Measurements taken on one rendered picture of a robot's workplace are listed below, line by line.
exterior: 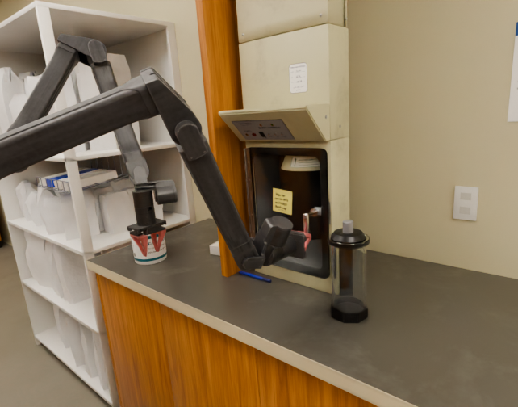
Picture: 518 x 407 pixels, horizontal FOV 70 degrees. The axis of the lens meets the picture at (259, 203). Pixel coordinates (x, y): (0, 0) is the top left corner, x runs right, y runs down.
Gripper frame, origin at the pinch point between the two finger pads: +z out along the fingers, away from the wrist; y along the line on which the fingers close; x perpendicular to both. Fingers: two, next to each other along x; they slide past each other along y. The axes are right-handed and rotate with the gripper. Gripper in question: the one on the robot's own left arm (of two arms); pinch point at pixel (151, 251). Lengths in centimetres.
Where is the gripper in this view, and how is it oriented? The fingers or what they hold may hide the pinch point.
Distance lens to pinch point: 121.5
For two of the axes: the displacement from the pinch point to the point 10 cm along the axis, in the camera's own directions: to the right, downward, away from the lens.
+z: 0.7, 9.7, 2.4
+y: 6.4, -2.3, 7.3
